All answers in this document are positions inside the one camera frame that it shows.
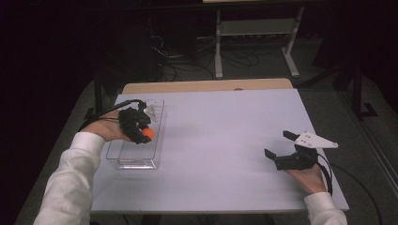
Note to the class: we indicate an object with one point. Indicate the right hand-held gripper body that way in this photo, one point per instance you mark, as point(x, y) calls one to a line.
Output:
point(295, 161)

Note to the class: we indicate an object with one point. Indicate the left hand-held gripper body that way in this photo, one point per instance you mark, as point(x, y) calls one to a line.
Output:
point(133, 120)

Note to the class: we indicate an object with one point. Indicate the orange ball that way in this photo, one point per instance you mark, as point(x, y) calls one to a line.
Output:
point(148, 133)

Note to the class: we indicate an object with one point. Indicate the clear plastic tray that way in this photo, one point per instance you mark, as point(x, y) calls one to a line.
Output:
point(137, 154)

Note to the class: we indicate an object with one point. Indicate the person's right hand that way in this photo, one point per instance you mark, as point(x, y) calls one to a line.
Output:
point(309, 179)

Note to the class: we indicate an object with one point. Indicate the person's left hand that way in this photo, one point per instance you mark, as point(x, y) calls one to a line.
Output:
point(106, 129)

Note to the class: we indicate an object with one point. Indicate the black metal stand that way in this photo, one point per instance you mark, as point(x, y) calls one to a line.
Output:
point(357, 93)
point(97, 93)

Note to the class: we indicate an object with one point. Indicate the wooden table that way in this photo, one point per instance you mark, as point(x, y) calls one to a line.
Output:
point(206, 85)

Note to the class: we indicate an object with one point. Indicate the white metal desk frame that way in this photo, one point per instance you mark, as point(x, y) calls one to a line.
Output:
point(256, 28)

